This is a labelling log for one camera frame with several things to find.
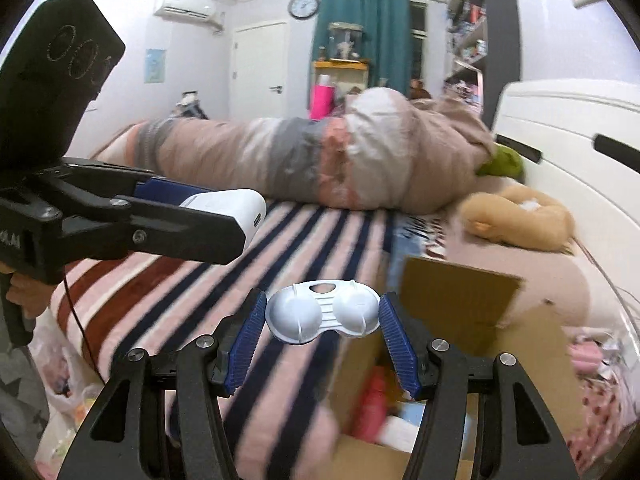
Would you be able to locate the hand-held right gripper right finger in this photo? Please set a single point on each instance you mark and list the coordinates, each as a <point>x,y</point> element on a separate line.
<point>400,347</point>

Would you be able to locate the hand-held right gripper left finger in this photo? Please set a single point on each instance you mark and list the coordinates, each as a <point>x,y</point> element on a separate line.
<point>245,347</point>

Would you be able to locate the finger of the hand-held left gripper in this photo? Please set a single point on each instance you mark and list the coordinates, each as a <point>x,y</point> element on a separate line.
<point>190,235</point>
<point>160,187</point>

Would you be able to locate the white rounded power bank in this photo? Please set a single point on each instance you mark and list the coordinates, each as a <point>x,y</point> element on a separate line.
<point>240,206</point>

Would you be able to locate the pink spray bottle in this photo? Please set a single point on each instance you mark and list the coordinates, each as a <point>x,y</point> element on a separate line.
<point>375,405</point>

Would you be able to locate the light blue rounded box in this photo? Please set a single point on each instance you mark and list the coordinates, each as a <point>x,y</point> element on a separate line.
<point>412,410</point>

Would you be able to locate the white twin dome holder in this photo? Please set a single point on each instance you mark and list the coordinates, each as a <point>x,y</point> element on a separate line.
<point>320,315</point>

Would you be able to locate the brown cardboard box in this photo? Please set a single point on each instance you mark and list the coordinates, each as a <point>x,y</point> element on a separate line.
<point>460,290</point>

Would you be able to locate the person's left hand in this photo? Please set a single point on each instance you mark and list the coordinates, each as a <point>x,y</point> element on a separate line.
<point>31,296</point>

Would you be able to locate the striped plush blanket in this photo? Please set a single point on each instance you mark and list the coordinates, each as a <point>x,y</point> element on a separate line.
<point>200,285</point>

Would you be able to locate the grey cloth pile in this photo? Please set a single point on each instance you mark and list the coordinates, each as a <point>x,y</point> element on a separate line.
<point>190,106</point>

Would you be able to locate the rolled pink grey duvet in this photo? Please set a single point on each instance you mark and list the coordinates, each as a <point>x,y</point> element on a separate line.
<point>280,155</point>

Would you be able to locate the white air conditioner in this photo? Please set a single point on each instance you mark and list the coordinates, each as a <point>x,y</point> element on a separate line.
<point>187,10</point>

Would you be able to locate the white door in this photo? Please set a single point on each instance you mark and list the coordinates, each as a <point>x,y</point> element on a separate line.
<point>260,70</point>

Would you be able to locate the brown plush toy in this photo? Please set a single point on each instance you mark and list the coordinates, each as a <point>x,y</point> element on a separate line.
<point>520,220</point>

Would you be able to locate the pink thermos bottle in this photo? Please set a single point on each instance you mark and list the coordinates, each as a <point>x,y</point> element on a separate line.
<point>321,100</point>

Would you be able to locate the white plastic bag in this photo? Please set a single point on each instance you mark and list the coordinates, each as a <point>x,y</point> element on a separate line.
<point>65,390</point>

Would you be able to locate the green plush toy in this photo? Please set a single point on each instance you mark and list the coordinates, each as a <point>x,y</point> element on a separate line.
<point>500,162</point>

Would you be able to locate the pink dotted cloth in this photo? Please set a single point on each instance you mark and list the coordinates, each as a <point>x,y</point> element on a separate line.
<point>605,400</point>

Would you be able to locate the yellow shelf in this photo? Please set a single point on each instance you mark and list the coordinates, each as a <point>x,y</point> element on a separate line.
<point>340,66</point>

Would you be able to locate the grey patterned cloth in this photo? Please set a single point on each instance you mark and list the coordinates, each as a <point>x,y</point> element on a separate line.
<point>22,395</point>

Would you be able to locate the glass display case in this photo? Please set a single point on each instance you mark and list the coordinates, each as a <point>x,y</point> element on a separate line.
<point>345,42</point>

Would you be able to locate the teal curtain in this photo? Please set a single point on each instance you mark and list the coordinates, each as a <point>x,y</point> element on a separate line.
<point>385,35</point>

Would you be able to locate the white bed headboard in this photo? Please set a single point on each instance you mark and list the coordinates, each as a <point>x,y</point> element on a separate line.
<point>560,125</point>

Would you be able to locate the window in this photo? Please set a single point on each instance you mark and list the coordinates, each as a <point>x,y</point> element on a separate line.
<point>420,40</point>

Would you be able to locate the dark bookshelf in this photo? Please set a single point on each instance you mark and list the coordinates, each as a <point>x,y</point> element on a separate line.
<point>500,35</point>

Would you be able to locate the blue wall poster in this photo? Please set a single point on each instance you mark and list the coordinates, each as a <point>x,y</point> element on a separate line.
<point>155,66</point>

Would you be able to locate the round wall clock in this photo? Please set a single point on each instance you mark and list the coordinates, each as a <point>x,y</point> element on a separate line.
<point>304,7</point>

